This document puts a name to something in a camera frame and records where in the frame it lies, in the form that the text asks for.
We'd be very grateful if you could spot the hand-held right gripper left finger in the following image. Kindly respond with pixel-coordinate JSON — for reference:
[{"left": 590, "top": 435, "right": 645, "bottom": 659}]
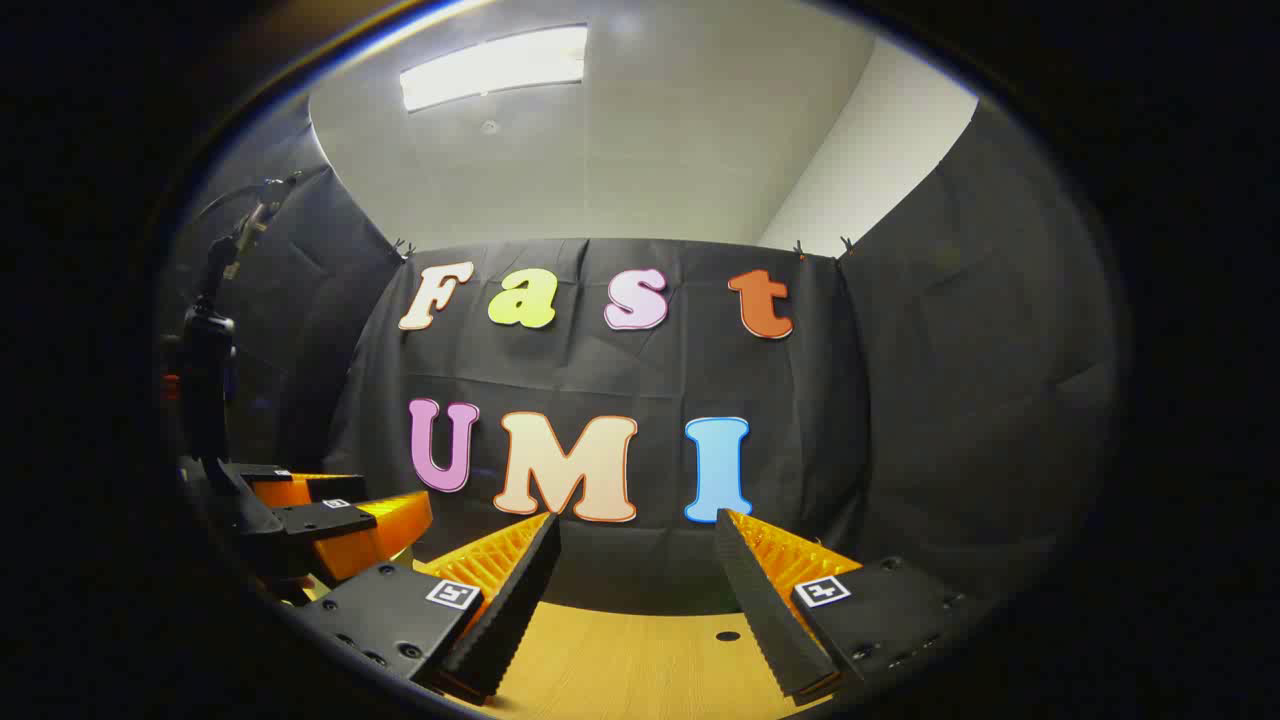
[{"left": 290, "top": 512, "right": 563, "bottom": 706}]

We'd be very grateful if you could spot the rectangular ceiling light panel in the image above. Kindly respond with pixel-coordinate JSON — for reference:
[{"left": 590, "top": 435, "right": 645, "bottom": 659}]
[{"left": 400, "top": 25, "right": 589, "bottom": 113}]

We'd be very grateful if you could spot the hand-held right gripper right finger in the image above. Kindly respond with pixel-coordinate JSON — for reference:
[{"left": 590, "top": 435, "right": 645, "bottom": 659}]
[{"left": 713, "top": 508, "right": 986, "bottom": 701}]

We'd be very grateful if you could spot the black backdrop cloth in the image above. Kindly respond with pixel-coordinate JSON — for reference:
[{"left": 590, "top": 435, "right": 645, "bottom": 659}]
[{"left": 165, "top": 95, "right": 1126, "bottom": 616}]

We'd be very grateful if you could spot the wooden desktop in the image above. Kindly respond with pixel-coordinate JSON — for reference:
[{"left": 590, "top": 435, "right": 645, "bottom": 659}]
[{"left": 415, "top": 545, "right": 831, "bottom": 720}]

